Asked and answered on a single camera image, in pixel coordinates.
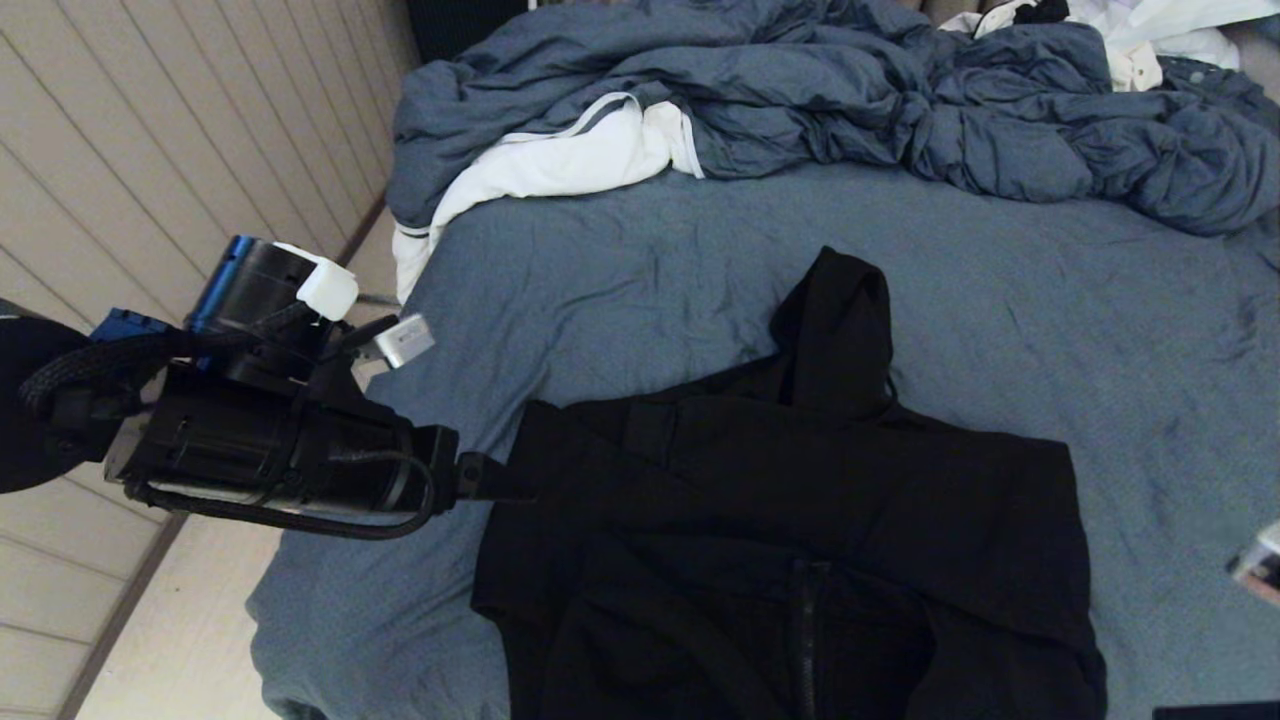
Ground white crumpled clothes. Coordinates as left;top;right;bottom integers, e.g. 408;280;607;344
940;0;1280;93

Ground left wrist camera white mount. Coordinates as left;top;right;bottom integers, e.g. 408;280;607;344
273;242;437;370

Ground white blanket with grey stripe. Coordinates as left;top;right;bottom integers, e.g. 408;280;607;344
392;90;706;304

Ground black zip hoodie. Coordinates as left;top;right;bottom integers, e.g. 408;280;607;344
470;245;1109;720

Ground crumpled blue duvet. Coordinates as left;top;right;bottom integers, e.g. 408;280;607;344
385;0;1280;271

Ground blue bed sheet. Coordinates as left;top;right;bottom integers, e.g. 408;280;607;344
247;160;1280;720

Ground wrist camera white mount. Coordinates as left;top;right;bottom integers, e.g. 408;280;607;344
273;242;437;370
1228;520;1280;607

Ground blue denim shirt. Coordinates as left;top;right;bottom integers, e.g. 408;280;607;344
1160;55;1280;136

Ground small black garment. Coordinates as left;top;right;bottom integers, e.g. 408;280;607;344
985;0;1073;25

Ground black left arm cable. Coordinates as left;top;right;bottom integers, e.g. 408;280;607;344
125;450;439;542

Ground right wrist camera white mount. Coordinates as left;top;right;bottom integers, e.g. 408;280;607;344
1228;520;1280;607

